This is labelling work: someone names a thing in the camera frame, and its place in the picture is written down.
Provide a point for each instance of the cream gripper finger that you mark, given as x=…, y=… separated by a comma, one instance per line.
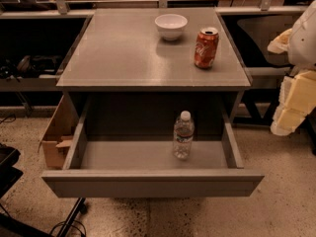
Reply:
x=297, y=99
x=280, y=43

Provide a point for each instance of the clear plastic water bottle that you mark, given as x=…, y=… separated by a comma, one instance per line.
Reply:
x=184, y=129

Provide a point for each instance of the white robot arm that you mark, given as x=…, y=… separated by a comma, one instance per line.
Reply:
x=302, y=42

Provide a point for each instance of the grey counter cabinet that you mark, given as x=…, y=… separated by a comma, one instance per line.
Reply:
x=140, y=82

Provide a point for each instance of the grey open top drawer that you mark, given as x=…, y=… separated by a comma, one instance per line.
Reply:
x=122, y=148

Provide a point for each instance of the black office chair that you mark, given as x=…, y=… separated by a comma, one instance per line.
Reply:
x=251, y=35

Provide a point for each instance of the red soda can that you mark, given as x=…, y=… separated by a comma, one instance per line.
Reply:
x=206, y=47

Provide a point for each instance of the white ceramic bowl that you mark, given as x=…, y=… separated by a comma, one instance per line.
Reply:
x=170, y=26

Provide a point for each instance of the brown cardboard box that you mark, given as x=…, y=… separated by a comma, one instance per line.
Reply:
x=59, y=133

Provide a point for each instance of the dark items under left shelf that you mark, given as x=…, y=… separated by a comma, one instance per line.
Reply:
x=30, y=66

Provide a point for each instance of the grey metal shelf rail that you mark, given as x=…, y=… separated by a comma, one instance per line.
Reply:
x=158, y=4

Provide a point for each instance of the black stand base with cables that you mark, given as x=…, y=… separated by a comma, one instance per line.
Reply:
x=25, y=206

